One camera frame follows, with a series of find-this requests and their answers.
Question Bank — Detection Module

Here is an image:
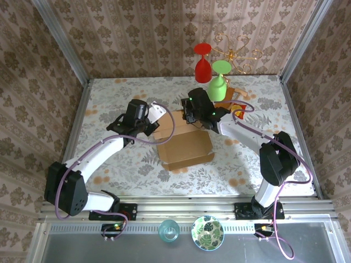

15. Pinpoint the brown cardboard paper box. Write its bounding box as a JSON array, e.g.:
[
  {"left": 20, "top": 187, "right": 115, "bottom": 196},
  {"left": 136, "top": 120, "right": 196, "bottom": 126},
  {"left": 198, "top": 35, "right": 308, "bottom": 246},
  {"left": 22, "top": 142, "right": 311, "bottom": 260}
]
[{"left": 152, "top": 109, "right": 216, "bottom": 172}]

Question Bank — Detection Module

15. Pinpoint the green plastic wine glass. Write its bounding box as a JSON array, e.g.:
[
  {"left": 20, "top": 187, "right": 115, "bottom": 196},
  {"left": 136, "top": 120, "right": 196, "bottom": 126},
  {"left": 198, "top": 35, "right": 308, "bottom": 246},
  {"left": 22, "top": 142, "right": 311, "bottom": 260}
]
[{"left": 207, "top": 60, "right": 231, "bottom": 101}]

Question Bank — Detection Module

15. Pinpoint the red plastic wine glass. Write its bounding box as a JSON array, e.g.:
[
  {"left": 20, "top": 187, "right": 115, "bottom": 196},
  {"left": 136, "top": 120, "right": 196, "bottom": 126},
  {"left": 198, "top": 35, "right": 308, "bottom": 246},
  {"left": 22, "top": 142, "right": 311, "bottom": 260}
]
[{"left": 193, "top": 42, "right": 212, "bottom": 83}]

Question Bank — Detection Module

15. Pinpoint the brown wooden object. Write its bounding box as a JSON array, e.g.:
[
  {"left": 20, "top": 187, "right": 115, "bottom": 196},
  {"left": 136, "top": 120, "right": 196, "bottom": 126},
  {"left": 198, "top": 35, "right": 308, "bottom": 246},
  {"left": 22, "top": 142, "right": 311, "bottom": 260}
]
[{"left": 213, "top": 87, "right": 252, "bottom": 109}]

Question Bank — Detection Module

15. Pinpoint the red yellow snack packet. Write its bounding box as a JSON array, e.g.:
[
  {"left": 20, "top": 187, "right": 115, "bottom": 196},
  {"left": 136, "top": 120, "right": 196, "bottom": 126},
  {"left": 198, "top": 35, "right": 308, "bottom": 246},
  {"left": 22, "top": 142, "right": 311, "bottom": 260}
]
[{"left": 230, "top": 105, "right": 246, "bottom": 119}]

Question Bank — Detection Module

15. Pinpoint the perforated metal strip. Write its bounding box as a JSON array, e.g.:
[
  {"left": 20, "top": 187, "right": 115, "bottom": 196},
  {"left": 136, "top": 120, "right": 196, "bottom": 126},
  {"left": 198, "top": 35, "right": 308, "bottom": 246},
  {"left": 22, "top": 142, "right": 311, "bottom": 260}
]
[{"left": 46, "top": 223, "right": 333, "bottom": 234}]

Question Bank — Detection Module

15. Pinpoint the left small circuit board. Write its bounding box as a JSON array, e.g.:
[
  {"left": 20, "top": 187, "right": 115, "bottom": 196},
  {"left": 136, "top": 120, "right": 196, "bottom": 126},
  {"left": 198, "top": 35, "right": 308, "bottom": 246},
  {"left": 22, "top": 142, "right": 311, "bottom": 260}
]
[{"left": 100, "top": 222, "right": 126, "bottom": 242}]

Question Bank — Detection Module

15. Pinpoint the small circuit board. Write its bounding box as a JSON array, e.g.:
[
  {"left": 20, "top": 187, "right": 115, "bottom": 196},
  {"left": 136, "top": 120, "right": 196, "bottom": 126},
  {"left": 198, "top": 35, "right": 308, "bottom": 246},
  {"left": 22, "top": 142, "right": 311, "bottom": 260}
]
[
  {"left": 100, "top": 222, "right": 126, "bottom": 242},
  {"left": 253, "top": 223, "right": 275, "bottom": 242}
]

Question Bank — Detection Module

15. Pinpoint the clear blue glass cup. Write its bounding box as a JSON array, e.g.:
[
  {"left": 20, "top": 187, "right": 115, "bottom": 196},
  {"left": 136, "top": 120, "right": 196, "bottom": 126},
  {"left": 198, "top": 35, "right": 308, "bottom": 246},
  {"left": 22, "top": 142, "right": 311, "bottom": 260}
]
[{"left": 158, "top": 219, "right": 180, "bottom": 243}]

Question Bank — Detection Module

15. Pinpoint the green leaf pattern bowl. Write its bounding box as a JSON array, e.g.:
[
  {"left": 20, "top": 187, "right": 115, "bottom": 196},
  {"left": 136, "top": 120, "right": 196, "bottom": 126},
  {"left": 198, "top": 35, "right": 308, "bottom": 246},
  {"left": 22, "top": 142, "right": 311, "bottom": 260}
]
[{"left": 191, "top": 215, "right": 225, "bottom": 251}]

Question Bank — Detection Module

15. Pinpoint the right small circuit board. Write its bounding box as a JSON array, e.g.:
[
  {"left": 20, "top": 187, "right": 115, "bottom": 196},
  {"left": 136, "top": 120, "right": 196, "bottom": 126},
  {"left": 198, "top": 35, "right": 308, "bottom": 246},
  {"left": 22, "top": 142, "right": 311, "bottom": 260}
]
[{"left": 253, "top": 223, "right": 275, "bottom": 242}]

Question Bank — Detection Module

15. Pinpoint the gold wire glass stand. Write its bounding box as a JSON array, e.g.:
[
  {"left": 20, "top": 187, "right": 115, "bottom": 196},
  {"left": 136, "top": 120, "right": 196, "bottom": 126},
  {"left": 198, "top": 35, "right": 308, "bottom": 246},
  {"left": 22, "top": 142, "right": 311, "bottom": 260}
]
[{"left": 212, "top": 33, "right": 263, "bottom": 75}]

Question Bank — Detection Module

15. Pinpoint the aluminium left side rail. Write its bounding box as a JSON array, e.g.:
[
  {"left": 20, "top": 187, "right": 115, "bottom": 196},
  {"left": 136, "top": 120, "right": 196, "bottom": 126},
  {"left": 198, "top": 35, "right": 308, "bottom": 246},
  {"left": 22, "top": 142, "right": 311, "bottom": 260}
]
[{"left": 52, "top": 79, "right": 91, "bottom": 203}]

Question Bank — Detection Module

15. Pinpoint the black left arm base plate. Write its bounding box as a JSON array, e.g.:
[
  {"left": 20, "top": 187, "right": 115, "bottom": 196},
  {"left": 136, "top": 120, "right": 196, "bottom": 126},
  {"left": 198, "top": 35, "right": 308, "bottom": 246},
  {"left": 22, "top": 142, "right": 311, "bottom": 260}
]
[{"left": 88, "top": 202, "right": 138, "bottom": 221}]

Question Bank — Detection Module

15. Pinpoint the aluminium left frame post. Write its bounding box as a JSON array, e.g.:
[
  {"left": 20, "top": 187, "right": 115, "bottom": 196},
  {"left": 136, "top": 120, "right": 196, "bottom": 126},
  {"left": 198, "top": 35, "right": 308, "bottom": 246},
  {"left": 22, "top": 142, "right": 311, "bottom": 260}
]
[{"left": 31, "top": 0, "right": 89, "bottom": 83}]

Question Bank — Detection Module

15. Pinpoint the aluminium frame post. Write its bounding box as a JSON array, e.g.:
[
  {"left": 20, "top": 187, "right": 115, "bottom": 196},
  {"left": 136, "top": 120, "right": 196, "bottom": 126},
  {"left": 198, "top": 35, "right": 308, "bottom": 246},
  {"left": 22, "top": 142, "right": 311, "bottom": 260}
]
[
  {"left": 279, "top": 0, "right": 330, "bottom": 83},
  {"left": 31, "top": 0, "right": 89, "bottom": 83}
]

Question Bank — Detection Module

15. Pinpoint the aluminium right side rail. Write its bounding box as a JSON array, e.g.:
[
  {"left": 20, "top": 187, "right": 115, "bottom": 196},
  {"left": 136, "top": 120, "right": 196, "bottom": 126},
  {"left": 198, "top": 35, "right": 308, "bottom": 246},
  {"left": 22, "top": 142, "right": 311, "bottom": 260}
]
[{"left": 279, "top": 76, "right": 325, "bottom": 200}]

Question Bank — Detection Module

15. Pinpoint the aluminium front mounting rail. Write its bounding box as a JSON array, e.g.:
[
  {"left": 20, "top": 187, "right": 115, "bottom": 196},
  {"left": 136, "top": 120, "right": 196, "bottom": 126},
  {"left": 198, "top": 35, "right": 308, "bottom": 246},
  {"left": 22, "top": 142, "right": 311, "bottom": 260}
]
[{"left": 38, "top": 195, "right": 338, "bottom": 222}]

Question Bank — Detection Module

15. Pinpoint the aluminium right frame post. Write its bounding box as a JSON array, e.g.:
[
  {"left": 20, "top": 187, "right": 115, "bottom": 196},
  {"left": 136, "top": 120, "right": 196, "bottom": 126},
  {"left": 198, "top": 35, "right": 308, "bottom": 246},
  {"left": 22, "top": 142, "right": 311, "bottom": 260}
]
[{"left": 279, "top": 0, "right": 330, "bottom": 83}]

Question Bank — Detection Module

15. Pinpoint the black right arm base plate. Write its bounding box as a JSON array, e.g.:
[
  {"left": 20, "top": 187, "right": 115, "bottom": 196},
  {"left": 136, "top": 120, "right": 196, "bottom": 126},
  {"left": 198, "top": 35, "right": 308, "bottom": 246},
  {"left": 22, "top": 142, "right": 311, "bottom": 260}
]
[{"left": 233, "top": 202, "right": 286, "bottom": 220}]

